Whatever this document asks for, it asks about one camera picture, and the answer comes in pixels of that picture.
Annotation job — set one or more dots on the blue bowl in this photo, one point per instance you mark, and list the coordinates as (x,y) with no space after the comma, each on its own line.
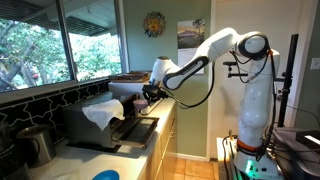
(107,175)

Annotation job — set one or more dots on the sun wall decoration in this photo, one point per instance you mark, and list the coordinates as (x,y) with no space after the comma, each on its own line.
(154,24)

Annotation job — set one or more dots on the grey toaster oven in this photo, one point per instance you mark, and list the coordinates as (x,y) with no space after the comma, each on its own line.
(134,130)

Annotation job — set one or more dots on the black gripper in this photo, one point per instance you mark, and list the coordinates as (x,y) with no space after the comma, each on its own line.
(153,93)

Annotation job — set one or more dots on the white cloth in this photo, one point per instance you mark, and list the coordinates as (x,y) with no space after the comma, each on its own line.
(102,113)

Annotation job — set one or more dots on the white light switch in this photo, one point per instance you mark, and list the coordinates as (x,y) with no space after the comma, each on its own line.
(315,64)

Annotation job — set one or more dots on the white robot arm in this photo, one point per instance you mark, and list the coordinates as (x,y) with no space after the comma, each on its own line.
(251,158)

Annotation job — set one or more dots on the purple bowl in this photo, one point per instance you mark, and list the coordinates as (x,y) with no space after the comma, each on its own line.
(141,106)

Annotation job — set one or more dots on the wooden kitchen cabinet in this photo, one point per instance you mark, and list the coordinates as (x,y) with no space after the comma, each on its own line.
(161,161)

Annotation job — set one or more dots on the white microwave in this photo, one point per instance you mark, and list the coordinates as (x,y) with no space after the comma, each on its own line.
(133,88)

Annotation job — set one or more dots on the steel pot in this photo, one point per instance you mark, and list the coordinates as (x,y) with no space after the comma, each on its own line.
(36,145)

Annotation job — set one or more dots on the black camera stand pole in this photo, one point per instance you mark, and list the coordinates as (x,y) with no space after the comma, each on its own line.
(286,83)

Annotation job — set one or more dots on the wall calendar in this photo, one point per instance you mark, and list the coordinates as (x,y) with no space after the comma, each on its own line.
(190,34)

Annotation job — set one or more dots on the wooden tray on microwave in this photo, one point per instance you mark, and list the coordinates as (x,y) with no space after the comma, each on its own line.
(133,76)

